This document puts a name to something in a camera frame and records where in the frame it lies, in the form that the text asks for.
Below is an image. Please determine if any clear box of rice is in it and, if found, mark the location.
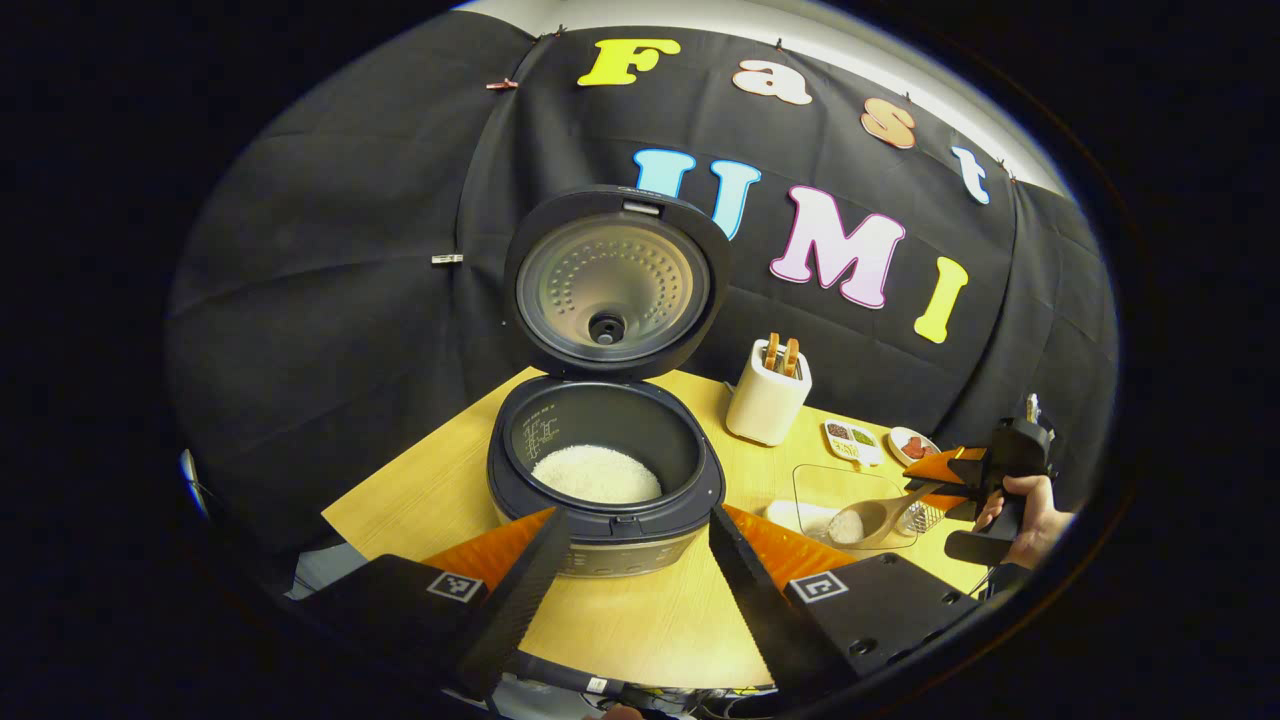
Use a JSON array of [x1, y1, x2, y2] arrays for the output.
[[765, 463, 921, 551]]

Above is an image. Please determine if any dark grey rice cooker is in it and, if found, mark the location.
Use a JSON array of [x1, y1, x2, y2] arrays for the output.
[[486, 185, 733, 579]]

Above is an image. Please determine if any white divided bean dish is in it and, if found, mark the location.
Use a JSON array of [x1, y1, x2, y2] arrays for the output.
[[823, 418, 883, 468]]

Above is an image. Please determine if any wooden spoon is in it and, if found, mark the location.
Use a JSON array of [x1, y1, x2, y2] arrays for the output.
[[825, 483, 946, 551]]

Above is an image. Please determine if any white round plate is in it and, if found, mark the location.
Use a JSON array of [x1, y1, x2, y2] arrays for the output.
[[888, 427, 941, 467]]

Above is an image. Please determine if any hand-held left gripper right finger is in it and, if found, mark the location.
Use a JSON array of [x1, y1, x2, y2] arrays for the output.
[[708, 503, 986, 701]]

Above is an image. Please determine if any white rice heap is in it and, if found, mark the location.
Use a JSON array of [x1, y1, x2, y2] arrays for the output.
[[530, 445, 663, 505]]

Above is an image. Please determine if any white toaster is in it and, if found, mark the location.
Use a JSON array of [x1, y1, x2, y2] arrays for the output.
[[726, 338, 813, 447]]

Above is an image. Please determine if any black cable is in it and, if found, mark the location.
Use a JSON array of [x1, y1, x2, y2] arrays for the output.
[[505, 650, 701, 706]]

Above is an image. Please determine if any black backdrop cloth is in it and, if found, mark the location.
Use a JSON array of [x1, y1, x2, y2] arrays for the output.
[[165, 10, 1119, 561]]

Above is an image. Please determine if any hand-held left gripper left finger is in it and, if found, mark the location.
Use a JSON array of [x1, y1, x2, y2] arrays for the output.
[[300, 507, 571, 701]]

